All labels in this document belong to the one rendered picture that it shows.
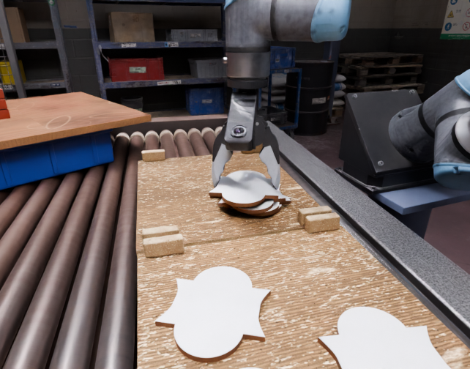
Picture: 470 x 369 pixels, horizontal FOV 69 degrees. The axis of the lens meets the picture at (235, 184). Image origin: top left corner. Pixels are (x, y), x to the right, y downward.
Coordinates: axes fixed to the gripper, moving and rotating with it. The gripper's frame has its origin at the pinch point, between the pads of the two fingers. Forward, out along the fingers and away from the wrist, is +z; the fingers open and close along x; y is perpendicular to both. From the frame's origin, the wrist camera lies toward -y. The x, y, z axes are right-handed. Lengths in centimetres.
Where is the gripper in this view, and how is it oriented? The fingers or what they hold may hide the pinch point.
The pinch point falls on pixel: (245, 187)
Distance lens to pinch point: 65.7
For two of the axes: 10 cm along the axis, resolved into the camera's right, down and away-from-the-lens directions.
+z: 0.0, 9.1, 4.2
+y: 1.1, -4.2, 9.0
